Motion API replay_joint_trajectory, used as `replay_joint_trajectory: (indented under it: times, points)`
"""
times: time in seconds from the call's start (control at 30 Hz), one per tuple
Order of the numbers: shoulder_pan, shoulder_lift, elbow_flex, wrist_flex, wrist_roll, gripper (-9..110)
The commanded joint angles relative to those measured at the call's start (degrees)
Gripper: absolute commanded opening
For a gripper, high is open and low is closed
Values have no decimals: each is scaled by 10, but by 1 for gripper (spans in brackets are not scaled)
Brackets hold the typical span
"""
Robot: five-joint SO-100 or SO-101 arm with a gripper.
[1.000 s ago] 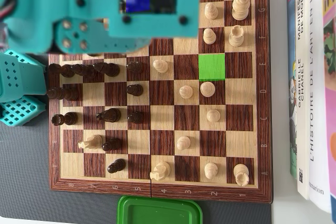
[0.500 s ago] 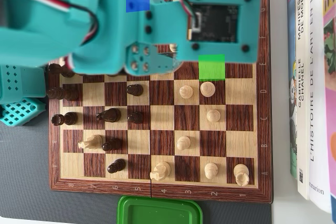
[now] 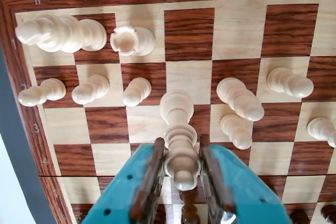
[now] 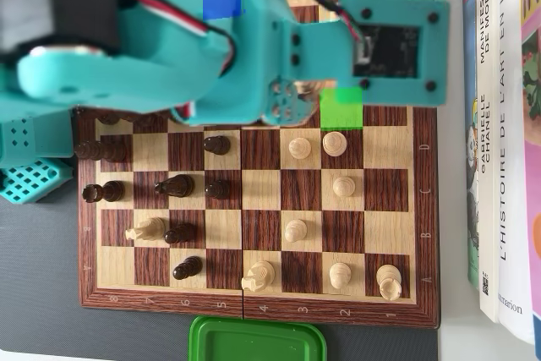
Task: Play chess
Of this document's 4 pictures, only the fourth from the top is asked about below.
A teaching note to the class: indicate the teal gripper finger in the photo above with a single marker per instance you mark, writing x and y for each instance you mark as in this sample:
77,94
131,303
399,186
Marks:
282,101

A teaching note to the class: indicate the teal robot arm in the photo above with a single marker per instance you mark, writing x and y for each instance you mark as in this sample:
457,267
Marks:
105,78

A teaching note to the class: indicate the white wooden pawn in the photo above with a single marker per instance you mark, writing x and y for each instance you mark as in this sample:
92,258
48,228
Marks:
294,230
343,186
339,274
300,149

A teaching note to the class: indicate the white pawn right of pair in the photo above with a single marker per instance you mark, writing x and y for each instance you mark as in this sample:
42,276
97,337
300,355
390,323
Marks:
334,143

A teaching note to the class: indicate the dark wooden pawn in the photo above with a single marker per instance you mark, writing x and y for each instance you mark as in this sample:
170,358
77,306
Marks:
181,233
216,145
187,268
217,189

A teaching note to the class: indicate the wooden chessboard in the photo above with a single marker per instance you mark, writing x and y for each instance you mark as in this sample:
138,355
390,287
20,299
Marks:
262,189

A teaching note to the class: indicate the dark wooden knight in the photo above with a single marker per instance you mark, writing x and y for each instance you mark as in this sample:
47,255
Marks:
175,184

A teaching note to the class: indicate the dark wooden rook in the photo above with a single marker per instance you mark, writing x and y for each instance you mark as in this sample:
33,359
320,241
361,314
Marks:
107,119
103,192

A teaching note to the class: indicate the white wooden knight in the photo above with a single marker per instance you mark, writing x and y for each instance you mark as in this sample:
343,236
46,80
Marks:
258,275
145,228

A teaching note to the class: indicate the dark wooden queen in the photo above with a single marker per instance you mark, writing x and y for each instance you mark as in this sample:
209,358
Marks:
99,150

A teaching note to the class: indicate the white wooden rook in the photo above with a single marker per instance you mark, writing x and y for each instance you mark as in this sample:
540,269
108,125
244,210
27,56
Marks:
389,280

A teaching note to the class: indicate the white Gabrielle Chanel book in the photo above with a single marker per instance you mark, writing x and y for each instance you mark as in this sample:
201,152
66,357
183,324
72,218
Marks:
488,209

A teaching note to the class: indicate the white art history book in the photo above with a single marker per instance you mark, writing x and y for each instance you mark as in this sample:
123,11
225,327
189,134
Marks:
509,166

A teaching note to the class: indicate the green plastic container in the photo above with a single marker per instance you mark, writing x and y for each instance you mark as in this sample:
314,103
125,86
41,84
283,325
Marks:
253,342

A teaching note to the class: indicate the dark grey mat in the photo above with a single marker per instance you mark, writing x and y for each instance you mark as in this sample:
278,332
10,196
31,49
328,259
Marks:
42,272

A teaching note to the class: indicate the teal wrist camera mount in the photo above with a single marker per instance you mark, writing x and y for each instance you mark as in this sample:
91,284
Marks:
433,52

